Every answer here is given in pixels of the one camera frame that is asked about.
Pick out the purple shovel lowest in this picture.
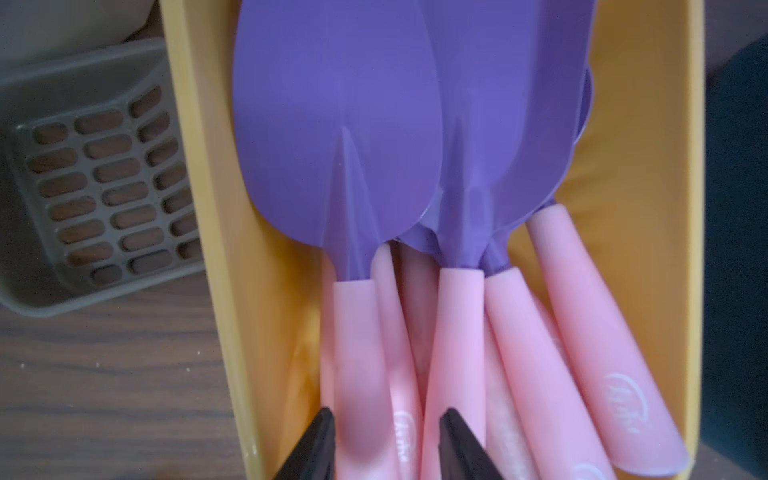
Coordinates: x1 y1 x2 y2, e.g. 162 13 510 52
372 243 423 479

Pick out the yellow storage box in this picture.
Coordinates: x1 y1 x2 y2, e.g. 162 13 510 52
161 1 705 479

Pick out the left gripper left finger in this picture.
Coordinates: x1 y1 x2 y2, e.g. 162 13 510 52
273 407 335 480

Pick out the beige flower pot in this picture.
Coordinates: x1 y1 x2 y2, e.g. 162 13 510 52
1 0 153 69

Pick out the purple square shovel pink handle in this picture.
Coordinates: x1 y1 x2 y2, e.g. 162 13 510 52
526 196 690 477

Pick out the dark teal storage box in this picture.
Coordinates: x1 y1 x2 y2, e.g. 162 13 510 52
701 37 767 479

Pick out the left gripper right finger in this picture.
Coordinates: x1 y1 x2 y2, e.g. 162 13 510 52
438 408 503 480

